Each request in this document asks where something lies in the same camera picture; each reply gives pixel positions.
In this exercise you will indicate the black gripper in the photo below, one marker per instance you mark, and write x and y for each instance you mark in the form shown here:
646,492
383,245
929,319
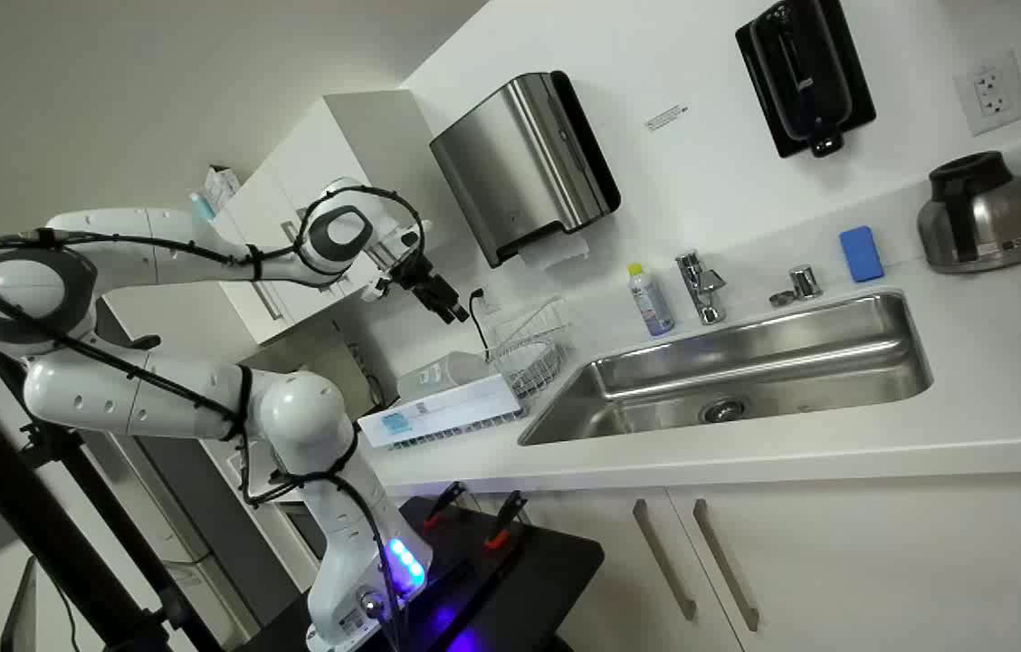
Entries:
421,280

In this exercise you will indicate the clear plastic jar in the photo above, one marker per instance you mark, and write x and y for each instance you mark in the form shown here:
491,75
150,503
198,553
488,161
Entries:
530,326

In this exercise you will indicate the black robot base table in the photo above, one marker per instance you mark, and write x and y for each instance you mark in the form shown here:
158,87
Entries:
534,580

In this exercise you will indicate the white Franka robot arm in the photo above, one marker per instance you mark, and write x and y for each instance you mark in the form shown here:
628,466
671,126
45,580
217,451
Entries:
307,417

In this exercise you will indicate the sink drain strainer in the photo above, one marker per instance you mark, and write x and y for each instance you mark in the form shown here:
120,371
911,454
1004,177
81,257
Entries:
725,411

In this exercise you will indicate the stainless steel sink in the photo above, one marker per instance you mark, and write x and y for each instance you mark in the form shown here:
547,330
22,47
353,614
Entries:
775,365

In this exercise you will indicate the blue and white box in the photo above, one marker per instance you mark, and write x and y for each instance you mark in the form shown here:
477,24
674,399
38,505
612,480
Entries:
439,416

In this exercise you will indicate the stainless paper towel dispenser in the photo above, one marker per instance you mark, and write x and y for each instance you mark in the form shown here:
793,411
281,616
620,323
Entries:
512,158

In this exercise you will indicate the red clamp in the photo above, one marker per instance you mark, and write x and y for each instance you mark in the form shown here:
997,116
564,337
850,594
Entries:
444,505
507,521

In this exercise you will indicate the clear dish soap bottle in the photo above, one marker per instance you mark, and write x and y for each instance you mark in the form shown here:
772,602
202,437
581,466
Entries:
654,305

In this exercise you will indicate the chrome faucet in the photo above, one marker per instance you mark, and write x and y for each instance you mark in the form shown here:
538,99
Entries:
701,288

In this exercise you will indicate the stainless steel appliance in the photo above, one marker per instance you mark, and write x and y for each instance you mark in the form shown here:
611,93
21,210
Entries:
206,507

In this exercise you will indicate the blue sponge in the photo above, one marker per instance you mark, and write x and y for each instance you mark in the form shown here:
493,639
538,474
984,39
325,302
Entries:
862,256

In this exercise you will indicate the steel coffee pot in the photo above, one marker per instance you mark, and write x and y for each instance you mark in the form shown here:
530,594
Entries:
985,224

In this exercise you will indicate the white wall cabinet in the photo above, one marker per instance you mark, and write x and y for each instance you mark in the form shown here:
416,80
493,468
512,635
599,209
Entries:
340,145

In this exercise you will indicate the black wall soap dispenser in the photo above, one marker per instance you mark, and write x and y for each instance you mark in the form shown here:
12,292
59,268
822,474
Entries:
806,75

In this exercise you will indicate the black camera stand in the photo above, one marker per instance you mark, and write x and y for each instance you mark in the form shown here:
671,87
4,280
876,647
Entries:
4,483

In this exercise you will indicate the white wall power outlet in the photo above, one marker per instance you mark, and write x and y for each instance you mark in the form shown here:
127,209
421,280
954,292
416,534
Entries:
992,93

